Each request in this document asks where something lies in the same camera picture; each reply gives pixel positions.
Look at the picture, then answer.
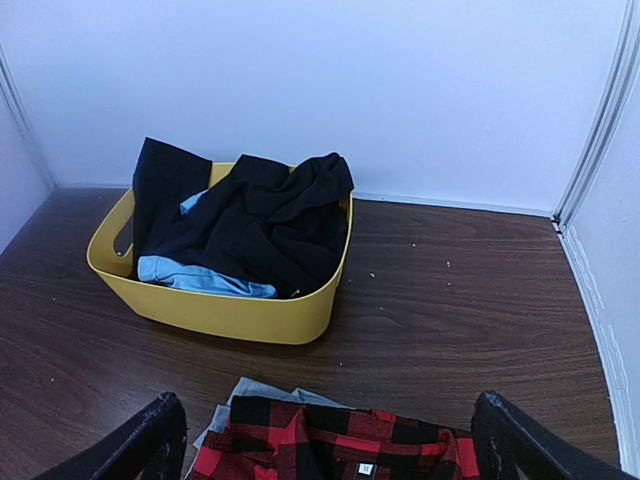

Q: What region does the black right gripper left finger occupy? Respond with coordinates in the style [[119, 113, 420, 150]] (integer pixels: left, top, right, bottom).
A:
[[38, 392, 187, 479]]

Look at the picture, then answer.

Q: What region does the grey folded shirt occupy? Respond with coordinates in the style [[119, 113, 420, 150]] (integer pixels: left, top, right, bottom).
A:
[[185, 377, 347, 479]]

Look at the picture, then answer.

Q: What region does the aluminium right corner post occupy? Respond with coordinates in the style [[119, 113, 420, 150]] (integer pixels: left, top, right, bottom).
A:
[[552, 0, 639, 236]]

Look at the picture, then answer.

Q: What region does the yellow plastic basket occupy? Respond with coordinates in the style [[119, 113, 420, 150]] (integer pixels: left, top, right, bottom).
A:
[[86, 189, 354, 345]]

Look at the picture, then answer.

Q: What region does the red black plaid shirt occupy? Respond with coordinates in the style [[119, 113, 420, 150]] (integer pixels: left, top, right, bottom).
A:
[[188, 395, 476, 480]]

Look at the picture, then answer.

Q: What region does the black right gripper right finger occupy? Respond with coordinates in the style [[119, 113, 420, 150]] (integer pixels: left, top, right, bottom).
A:
[[471, 391, 632, 480]]

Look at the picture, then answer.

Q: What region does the light blue shirt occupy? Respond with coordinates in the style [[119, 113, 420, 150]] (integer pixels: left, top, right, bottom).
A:
[[133, 181, 281, 298]]

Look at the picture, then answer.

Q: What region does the black long sleeve shirt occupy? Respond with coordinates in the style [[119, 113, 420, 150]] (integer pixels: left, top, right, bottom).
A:
[[132, 138, 354, 299]]

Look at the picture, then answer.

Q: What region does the aluminium corner post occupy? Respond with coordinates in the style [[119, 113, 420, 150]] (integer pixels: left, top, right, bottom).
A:
[[1, 49, 59, 191], [552, 0, 639, 236]]

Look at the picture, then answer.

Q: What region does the aluminium left corner post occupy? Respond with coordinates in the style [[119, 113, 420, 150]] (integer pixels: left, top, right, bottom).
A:
[[1, 49, 59, 191]]

